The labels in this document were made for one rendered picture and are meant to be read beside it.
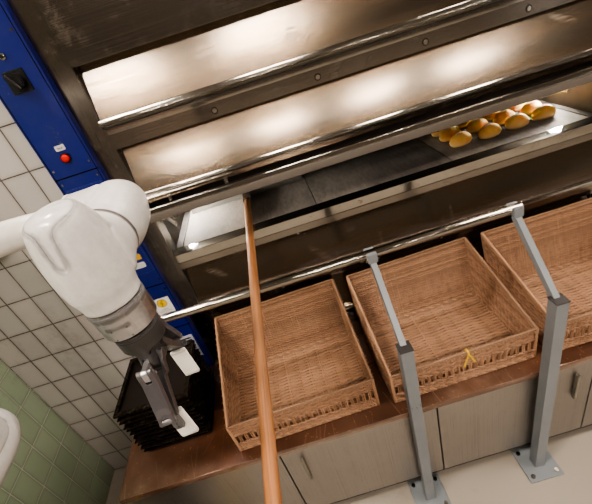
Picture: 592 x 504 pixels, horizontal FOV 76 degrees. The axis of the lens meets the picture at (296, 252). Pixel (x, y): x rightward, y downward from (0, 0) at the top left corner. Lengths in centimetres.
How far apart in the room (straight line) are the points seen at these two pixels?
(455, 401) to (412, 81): 114
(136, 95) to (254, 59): 39
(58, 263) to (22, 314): 138
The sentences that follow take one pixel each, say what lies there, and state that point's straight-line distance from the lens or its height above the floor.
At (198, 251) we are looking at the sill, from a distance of 158.
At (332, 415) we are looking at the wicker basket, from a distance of 153.
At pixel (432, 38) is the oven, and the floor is 166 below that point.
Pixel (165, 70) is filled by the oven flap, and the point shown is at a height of 181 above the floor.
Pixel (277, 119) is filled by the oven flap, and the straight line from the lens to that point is 140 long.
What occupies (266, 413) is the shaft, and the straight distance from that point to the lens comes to 86.
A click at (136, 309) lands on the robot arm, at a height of 157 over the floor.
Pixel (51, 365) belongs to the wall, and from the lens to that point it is 211.
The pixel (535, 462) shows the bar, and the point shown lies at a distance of 209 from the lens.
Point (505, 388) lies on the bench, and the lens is 166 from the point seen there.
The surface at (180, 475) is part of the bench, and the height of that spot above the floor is 58.
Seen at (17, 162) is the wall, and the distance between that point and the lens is 159.
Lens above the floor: 188
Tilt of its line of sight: 32 degrees down
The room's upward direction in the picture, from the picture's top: 18 degrees counter-clockwise
